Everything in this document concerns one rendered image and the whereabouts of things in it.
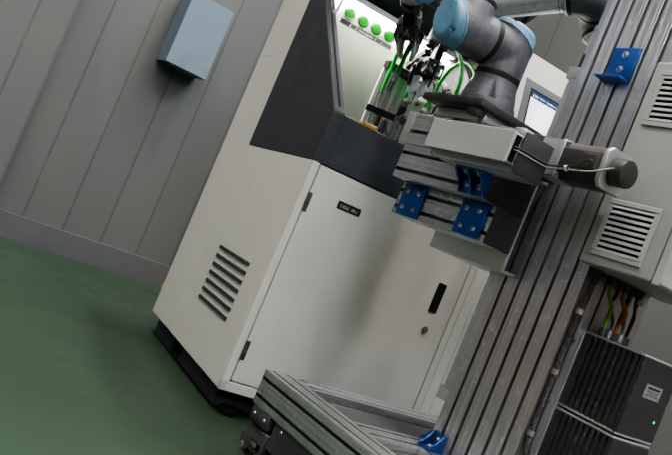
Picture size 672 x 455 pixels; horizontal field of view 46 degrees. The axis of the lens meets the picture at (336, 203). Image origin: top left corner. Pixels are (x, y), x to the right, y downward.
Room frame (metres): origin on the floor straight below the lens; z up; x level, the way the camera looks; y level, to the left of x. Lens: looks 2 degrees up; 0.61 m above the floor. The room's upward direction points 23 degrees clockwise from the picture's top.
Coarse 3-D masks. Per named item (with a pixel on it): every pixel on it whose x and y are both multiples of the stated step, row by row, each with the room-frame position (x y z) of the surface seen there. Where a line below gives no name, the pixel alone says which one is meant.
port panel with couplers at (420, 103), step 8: (440, 72) 3.07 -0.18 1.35; (448, 80) 3.09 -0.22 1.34; (432, 88) 3.07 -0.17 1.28; (440, 88) 3.08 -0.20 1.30; (448, 88) 3.06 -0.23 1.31; (416, 104) 3.04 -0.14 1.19; (424, 104) 3.06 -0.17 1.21; (432, 104) 3.08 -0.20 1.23; (408, 112) 3.04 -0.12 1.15; (400, 128) 3.04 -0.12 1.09
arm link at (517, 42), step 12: (504, 24) 1.93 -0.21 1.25; (516, 24) 1.93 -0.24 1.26; (504, 36) 1.91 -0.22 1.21; (516, 36) 1.92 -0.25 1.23; (528, 36) 1.93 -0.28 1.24; (504, 48) 1.91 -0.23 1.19; (516, 48) 1.92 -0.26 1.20; (528, 48) 1.94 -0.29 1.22; (480, 60) 1.94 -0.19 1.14; (492, 60) 1.93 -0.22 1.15; (504, 60) 1.92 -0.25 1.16; (516, 60) 1.93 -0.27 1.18; (528, 60) 1.96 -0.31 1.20; (516, 72) 1.93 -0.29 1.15
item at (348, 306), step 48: (336, 192) 2.37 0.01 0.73; (288, 240) 2.34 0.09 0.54; (336, 240) 2.40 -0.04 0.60; (384, 240) 2.47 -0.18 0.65; (288, 288) 2.36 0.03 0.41; (336, 288) 2.43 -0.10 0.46; (384, 288) 2.50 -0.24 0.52; (432, 288) 2.58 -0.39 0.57; (288, 336) 2.39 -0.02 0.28; (336, 336) 2.46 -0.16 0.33; (384, 336) 2.53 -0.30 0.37; (432, 336) 2.61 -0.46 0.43; (336, 384) 2.49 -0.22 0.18; (384, 384) 2.56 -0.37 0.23
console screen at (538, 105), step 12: (528, 84) 3.00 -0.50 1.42; (528, 96) 2.99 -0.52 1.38; (540, 96) 3.02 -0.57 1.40; (552, 96) 3.06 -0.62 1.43; (528, 108) 2.99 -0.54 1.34; (540, 108) 3.02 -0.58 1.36; (552, 108) 3.05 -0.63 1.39; (528, 120) 2.98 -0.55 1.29; (540, 120) 3.02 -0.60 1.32; (540, 132) 3.01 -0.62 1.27
